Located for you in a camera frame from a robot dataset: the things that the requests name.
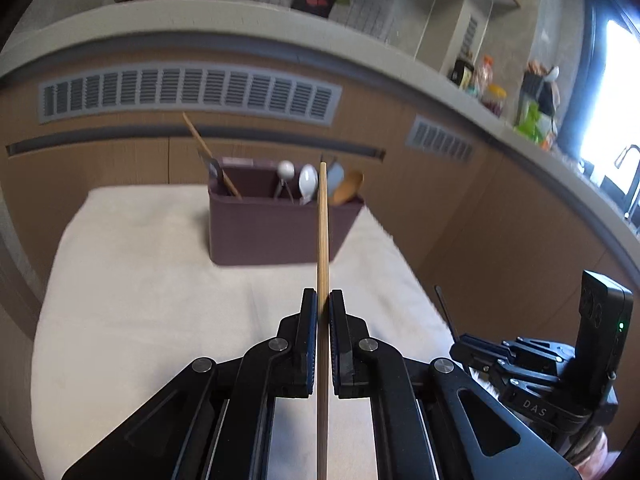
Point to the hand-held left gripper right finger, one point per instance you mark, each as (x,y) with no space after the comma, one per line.
(334,340)

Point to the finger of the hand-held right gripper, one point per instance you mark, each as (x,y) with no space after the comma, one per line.
(480,356)
(520,347)

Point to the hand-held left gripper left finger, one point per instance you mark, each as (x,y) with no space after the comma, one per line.
(311,340)

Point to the maroon utensil holder box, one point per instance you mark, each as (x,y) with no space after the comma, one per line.
(280,230)

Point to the wooden chopstick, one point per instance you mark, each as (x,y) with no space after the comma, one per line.
(200,142)
(322,220)

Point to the brown wooden spoon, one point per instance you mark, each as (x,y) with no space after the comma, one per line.
(350,187)

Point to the white plastic spoon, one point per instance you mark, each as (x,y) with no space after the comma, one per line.
(307,180)

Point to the black faucet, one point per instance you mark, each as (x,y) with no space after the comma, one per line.
(631,175)

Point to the light blue spoon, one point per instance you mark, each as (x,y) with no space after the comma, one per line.
(335,175)

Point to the white table cloth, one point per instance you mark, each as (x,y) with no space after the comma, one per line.
(125,285)

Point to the dark grey ladle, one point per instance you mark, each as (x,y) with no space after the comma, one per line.
(214,167)

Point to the small grey vent grille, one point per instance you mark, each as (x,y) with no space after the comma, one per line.
(440,140)

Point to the green package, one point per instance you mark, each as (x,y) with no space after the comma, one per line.
(535,122)

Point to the window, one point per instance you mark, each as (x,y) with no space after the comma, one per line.
(620,100)

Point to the yellow lid jar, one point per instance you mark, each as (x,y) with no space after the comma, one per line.
(496,100)

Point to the wooden cabinet front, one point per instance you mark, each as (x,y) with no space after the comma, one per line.
(125,160)

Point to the orange cap bottle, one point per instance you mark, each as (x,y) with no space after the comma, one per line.
(485,75)

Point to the long grey vent grille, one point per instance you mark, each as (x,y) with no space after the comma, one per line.
(190,92)

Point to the dark bottle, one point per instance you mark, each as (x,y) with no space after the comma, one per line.
(462,74)

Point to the wall poster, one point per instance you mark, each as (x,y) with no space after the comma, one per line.
(370,5)

